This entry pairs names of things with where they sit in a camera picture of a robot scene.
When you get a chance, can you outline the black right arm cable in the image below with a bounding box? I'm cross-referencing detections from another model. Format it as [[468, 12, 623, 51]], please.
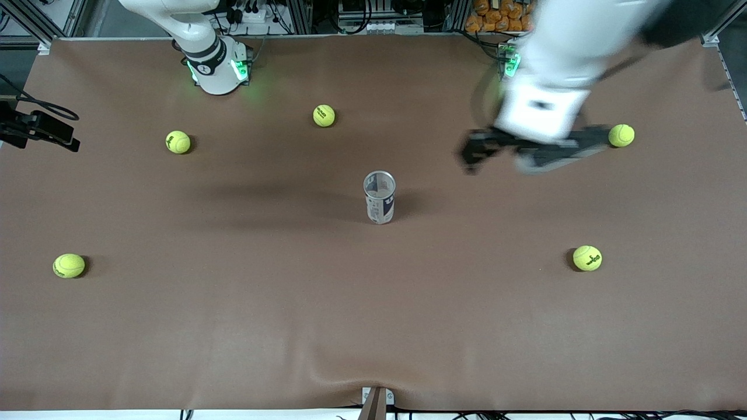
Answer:
[[0, 75, 80, 121]]

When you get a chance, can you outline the orange objects pile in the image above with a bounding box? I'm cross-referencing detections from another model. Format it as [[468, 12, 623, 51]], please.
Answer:
[[465, 0, 537, 33]]

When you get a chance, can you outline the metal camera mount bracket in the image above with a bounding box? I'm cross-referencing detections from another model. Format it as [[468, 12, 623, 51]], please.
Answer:
[[361, 386, 395, 420]]

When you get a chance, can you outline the aluminium frame post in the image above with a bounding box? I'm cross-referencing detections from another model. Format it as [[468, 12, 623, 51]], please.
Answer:
[[700, 0, 747, 46], [0, 0, 88, 54], [292, 0, 319, 34]]

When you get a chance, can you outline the white blue tennis ball can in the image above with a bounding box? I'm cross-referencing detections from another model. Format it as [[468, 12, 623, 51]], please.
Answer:
[[363, 170, 397, 225]]

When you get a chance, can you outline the white connector block row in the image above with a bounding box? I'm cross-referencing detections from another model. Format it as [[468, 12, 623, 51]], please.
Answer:
[[341, 20, 424, 34]]

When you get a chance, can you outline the white power strip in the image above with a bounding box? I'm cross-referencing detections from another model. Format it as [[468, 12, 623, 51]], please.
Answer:
[[231, 5, 270, 25]]

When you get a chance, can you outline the brown table cover mat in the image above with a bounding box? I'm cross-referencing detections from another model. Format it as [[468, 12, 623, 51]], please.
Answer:
[[0, 32, 747, 412]]

